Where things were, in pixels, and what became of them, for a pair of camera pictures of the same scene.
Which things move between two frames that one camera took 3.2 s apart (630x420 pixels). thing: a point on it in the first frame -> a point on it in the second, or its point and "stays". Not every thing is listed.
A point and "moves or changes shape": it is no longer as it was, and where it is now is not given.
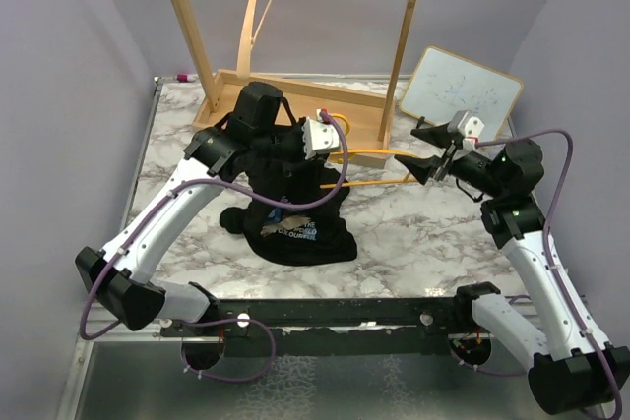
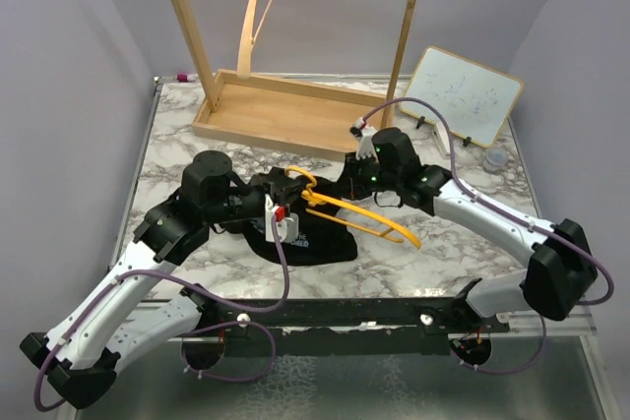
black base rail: x=405 y=327 stays
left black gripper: x=301 y=156 -> x=281 y=191
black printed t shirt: x=279 y=235 moves or changes shape
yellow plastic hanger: x=335 y=159 -> x=317 y=199
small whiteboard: x=446 y=83 stays
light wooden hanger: x=247 y=35 stays
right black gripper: x=442 y=137 -> x=352 y=189
